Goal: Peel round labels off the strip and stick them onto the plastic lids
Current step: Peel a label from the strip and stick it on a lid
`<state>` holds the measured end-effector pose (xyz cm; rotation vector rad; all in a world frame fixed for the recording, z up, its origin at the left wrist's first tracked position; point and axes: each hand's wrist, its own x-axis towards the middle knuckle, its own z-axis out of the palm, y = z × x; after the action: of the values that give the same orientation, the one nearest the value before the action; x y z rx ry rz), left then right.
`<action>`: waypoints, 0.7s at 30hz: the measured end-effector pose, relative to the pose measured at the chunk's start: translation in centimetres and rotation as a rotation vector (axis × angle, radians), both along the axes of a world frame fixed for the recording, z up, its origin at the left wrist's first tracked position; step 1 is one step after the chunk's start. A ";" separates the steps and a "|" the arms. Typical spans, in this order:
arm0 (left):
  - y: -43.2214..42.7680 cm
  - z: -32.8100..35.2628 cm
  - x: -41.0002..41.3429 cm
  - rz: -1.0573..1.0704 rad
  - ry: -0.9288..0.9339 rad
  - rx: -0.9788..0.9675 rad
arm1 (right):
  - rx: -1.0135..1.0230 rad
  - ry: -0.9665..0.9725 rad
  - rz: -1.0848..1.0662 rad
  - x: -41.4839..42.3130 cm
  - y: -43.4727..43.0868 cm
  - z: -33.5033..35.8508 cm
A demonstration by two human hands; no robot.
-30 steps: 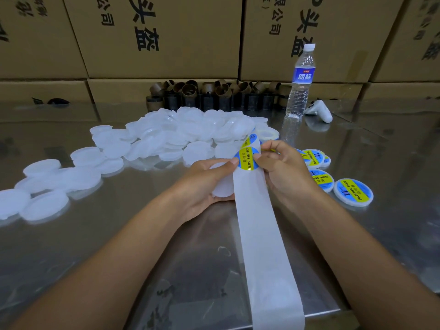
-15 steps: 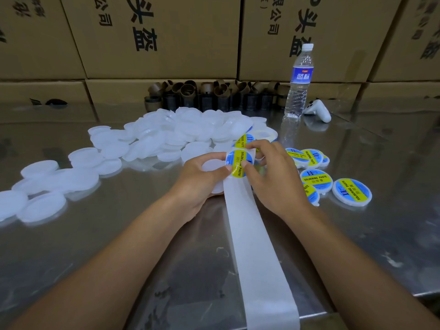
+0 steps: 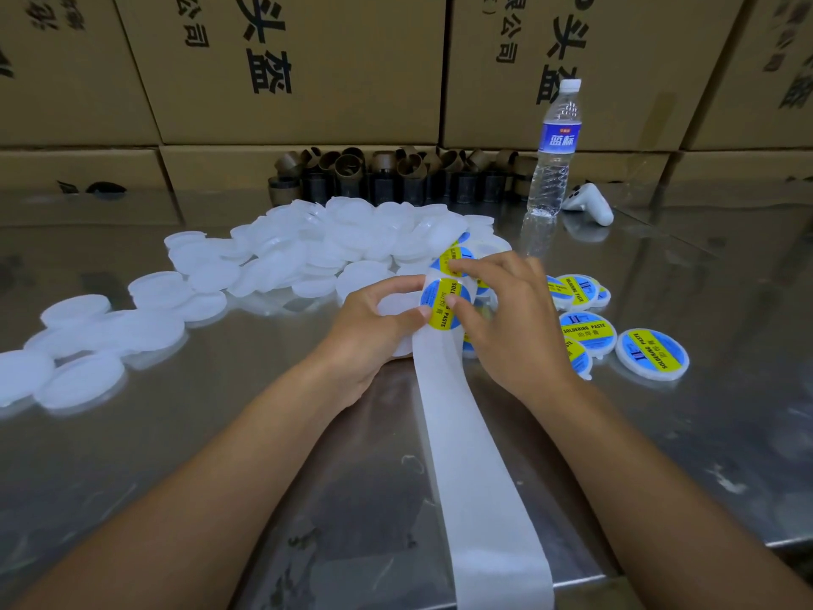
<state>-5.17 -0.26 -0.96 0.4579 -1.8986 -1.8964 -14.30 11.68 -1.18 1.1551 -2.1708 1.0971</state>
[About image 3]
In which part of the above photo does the row of dark cardboard tubes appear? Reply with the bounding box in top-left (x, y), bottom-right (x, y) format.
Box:
top-left (267, 147), bottom-right (535, 207)

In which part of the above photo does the person's right forearm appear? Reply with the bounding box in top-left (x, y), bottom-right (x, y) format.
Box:
top-left (546, 374), bottom-right (813, 610)

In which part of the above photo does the sticker roll with backing strip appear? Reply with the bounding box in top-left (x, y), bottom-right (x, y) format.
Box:
top-left (409, 235), bottom-right (556, 610)

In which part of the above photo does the person's left hand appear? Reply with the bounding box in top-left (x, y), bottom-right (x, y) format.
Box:
top-left (315, 275), bottom-right (434, 408)

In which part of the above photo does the person's left forearm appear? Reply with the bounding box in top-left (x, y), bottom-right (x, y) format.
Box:
top-left (19, 368), bottom-right (357, 610)

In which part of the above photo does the stack of brown cardboard boxes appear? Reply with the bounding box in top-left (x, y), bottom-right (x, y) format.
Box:
top-left (0, 0), bottom-right (813, 194)

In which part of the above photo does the person's right hand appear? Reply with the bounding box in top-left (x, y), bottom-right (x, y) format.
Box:
top-left (445, 251), bottom-right (589, 408)

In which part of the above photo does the pile of white plastic lids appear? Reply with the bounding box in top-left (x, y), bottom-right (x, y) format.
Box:
top-left (0, 197), bottom-right (510, 414)

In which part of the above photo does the clear plastic water bottle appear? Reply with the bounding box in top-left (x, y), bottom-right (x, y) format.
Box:
top-left (526, 78), bottom-right (583, 221)

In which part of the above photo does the white handheld controller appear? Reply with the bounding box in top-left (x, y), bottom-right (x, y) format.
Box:
top-left (562, 182), bottom-right (615, 227)

